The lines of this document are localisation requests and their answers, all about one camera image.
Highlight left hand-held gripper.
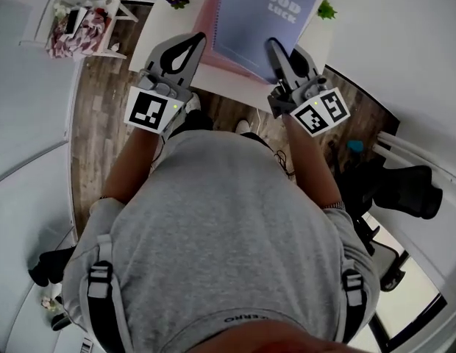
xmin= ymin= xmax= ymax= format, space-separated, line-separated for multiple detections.
xmin=124 ymin=32 xmax=208 ymax=136

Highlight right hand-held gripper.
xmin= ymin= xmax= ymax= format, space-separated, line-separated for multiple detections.
xmin=265 ymin=37 xmax=352 ymax=138

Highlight purple spiral notebook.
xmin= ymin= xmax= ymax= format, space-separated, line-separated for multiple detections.
xmin=211 ymin=0 xmax=320 ymax=84

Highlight person's left forearm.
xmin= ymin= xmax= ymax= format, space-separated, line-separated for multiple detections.
xmin=102 ymin=126 xmax=166 ymax=205

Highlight person's right forearm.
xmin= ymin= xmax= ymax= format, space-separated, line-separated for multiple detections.
xmin=282 ymin=112 xmax=343 ymax=210

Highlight person's white left shoe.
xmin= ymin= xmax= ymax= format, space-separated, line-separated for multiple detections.
xmin=183 ymin=92 xmax=202 ymax=115

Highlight small green plant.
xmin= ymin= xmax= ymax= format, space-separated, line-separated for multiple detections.
xmin=316 ymin=0 xmax=338 ymax=21

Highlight person's black trousers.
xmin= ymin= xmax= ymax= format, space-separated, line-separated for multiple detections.
xmin=168 ymin=110 xmax=274 ymax=151

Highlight floral cloth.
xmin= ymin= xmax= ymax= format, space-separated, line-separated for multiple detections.
xmin=47 ymin=7 xmax=112 ymax=59

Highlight white phone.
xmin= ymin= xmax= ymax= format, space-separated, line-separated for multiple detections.
xmin=64 ymin=7 xmax=88 ymax=36

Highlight white flowers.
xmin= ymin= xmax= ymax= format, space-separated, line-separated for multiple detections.
xmin=53 ymin=1 xmax=71 ymax=20

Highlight white pipes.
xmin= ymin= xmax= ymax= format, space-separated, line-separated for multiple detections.
xmin=377 ymin=130 xmax=454 ymax=184

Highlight white stool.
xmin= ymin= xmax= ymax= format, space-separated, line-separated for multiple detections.
xmin=18 ymin=0 xmax=139 ymax=60

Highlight black office chair with headrest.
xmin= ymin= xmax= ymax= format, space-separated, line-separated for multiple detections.
xmin=334 ymin=163 xmax=444 ymax=220

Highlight grey sweatshirt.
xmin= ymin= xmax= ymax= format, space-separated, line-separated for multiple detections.
xmin=62 ymin=129 xmax=382 ymax=353

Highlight black mesh chair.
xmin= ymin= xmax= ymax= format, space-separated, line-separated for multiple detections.
xmin=352 ymin=215 xmax=410 ymax=293

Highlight person's chin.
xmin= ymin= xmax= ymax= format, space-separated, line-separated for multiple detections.
xmin=187 ymin=320 xmax=365 ymax=353

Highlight black cable bundle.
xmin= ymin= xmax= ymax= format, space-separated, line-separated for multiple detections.
xmin=274 ymin=149 xmax=297 ymax=178

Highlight black shoulder strap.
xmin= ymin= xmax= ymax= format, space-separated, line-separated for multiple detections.
xmin=86 ymin=260 xmax=127 ymax=353
xmin=341 ymin=268 xmax=368 ymax=343

